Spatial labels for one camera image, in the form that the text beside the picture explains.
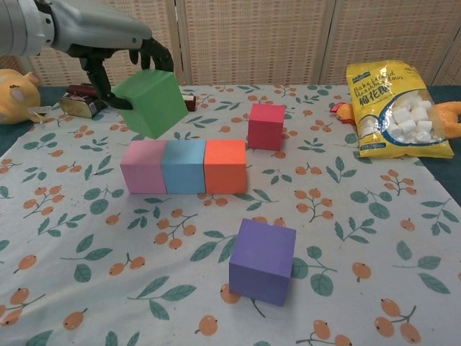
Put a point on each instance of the red foam cube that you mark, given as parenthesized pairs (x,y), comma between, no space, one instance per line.
(266,126)

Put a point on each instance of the floral printed tablecloth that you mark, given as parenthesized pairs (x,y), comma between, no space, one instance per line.
(108,288)

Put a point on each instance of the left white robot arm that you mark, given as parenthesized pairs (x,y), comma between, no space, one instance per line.
(21,25)

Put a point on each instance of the purple foam cube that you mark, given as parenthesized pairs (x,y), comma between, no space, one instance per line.
(261,263)

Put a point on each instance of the yellow plush animal toy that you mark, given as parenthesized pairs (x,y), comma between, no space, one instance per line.
(16,95)

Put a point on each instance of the long dark red box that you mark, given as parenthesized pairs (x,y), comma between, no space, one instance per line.
(81,89)

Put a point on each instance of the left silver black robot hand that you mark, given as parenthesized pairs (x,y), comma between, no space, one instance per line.
(93,25)

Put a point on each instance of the green foam cube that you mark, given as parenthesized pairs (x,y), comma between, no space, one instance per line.
(155,104)

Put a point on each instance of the yellow rubber chicken toy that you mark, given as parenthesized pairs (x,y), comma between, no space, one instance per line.
(448,119)

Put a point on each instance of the light blue foam cube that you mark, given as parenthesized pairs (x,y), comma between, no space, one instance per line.
(183,169)

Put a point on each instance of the orange foam cube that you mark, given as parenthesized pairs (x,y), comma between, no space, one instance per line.
(225,167)

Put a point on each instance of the pink foam cube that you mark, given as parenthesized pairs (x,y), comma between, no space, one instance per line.
(142,169)

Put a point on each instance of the woven bamboo folding screen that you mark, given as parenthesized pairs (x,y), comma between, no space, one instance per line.
(252,36)

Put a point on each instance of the yellow marshmallow bag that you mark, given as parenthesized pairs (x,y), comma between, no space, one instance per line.
(392,104)

